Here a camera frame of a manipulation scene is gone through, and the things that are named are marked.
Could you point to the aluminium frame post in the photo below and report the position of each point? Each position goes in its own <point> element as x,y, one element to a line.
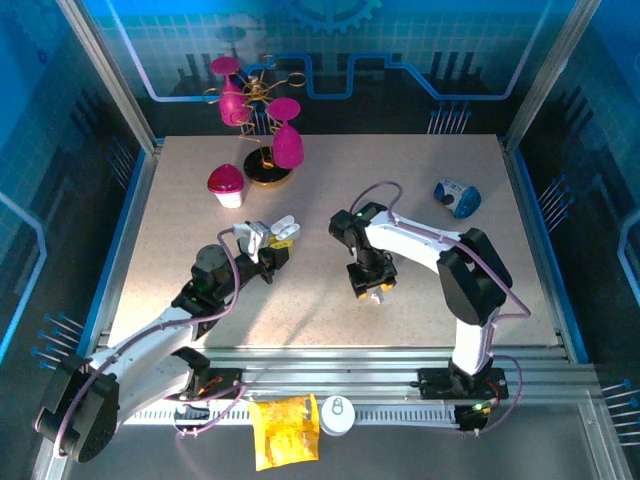
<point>109,75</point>
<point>547,75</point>

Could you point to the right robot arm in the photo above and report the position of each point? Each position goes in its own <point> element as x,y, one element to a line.
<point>410,237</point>

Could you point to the blue and white yogurt cup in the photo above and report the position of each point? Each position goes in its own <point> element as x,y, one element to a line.
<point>470,202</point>

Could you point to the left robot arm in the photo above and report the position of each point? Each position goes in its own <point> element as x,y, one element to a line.
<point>145,335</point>

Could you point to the yellow snack bag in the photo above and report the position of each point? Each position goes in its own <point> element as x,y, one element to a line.
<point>285,435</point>

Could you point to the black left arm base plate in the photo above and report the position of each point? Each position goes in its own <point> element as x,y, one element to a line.
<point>225,385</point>

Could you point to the aluminium side rail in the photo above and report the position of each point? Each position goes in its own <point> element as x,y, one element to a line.
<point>532,215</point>
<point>134,215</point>

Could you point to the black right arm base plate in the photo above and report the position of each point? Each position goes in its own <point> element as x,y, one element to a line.
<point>435,385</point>

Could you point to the white round lid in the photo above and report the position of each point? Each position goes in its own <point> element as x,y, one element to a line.
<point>337,417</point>

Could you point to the pink-lidded white cup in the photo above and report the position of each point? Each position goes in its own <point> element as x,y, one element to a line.
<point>225,180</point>

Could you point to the pink wine glass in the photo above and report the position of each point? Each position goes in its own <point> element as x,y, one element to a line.
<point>287,147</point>
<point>231,107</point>

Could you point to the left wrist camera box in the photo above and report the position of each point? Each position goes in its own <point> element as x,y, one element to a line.
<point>252,237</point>

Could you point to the small controller board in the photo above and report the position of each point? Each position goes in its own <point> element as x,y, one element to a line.
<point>475,415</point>
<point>192,412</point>

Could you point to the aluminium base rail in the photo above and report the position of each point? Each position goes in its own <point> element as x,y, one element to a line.
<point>325,372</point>

